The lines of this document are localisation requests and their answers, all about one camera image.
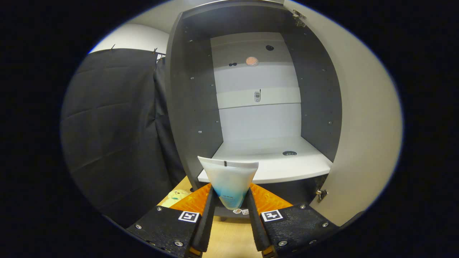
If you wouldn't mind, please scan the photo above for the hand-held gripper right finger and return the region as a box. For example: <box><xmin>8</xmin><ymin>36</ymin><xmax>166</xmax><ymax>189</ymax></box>
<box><xmin>245</xmin><ymin>183</ymin><xmax>339</xmax><ymax>258</ymax></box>

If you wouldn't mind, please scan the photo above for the narrow white cabinet shelf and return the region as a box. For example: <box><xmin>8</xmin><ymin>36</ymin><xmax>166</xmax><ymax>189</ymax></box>
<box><xmin>216</xmin><ymin>88</ymin><xmax>302</xmax><ymax>110</ymax></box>

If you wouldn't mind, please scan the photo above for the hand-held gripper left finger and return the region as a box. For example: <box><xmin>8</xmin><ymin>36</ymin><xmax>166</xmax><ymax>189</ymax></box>
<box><xmin>126</xmin><ymin>183</ymin><xmax>218</xmax><ymax>258</ymax></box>

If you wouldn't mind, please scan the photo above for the black backdrop cloth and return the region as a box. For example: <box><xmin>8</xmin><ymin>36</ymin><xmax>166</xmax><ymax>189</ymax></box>
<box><xmin>60</xmin><ymin>48</ymin><xmax>187</xmax><ymax>228</ymax></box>

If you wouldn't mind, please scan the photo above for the yellow plush toy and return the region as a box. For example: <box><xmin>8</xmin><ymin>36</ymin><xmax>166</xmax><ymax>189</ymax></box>
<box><xmin>161</xmin><ymin>189</ymin><xmax>192</xmax><ymax>208</ymax></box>

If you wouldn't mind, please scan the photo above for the wide white cabinet shelf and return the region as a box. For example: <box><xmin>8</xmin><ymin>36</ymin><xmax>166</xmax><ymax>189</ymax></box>
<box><xmin>197</xmin><ymin>136</ymin><xmax>334</xmax><ymax>185</ymax></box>

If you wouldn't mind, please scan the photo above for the white blue squeeze tube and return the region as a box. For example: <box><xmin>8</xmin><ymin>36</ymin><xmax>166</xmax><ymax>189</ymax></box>
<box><xmin>197</xmin><ymin>156</ymin><xmax>259</xmax><ymax>211</ymax></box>

